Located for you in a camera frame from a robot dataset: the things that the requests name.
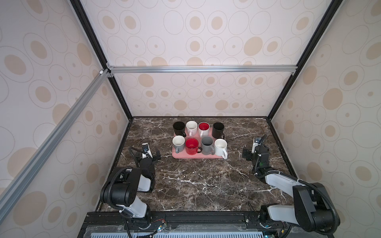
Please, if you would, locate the grey mug white interior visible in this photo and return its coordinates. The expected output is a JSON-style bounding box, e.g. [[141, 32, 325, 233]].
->
[[172, 135, 185, 154]]

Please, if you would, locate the white ribbed mug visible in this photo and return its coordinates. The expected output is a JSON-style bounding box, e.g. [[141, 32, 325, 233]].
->
[[214, 139, 228, 160]]

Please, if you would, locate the black mug white rim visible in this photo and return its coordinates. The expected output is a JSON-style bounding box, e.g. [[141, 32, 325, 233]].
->
[[212, 122, 225, 139]]

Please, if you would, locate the red mug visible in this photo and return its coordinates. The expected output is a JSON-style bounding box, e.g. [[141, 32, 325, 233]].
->
[[185, 138, 202, 155]]

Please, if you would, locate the black mug white base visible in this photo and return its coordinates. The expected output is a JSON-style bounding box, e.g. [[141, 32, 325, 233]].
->
[[173, 121, 187, 137]]

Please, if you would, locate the dark grey mug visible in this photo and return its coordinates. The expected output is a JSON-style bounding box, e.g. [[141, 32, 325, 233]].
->
[[201, 136, 215, 155]]

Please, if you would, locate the pink mug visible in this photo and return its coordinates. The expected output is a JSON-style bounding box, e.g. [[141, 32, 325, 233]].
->
[[186, 121, 198, 137]]

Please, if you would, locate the white mug front row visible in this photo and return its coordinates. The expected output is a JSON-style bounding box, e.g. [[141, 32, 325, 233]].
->
[[198, 122, 210, 138]]

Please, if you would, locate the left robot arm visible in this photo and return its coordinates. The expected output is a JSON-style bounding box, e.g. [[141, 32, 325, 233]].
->
[[100, 144, 161, 219]]

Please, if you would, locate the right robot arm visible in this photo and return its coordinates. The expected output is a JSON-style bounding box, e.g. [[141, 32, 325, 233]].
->
[[242, 144, 340, 236]]

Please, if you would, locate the diagonal aluminium bar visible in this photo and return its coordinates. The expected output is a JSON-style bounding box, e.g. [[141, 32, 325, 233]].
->
[[1, 68, 110, 223]]

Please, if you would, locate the horizontal aluminium bar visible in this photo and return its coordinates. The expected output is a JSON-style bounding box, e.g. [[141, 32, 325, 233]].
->
[[100, 64, 298, 75]]

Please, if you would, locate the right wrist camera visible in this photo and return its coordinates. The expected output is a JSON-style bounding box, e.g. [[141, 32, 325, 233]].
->
[[252, 137, 262, 154]]

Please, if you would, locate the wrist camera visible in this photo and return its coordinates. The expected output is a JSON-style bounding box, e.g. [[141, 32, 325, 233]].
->
[[252, 137, 262, 154], [142, 143, 153, 159]]

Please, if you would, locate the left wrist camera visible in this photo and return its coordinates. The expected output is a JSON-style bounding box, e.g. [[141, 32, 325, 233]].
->
[[142, 143, 153, 159]]

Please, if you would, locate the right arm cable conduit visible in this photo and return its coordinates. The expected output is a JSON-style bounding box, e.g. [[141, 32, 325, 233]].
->
[[254, 133, 341, 236]]

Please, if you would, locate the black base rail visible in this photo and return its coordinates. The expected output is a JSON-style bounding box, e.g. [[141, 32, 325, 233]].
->
[[78, 211, 297, 238]]

